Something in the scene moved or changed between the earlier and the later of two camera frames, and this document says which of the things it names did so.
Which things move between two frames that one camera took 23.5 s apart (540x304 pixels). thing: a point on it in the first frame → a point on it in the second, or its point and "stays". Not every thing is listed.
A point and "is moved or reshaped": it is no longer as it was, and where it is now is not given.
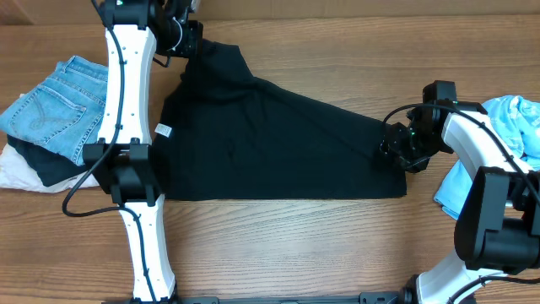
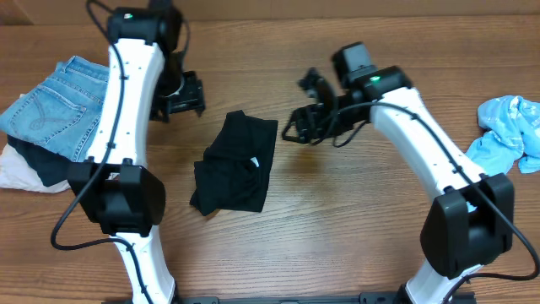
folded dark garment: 50,165 stays
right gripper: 393,137 → 300,116
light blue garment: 517,119 stays
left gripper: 193,46 → 193,98
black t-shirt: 226,133 is moved or reshaped
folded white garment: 14,173 stays
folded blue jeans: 65,111 stays
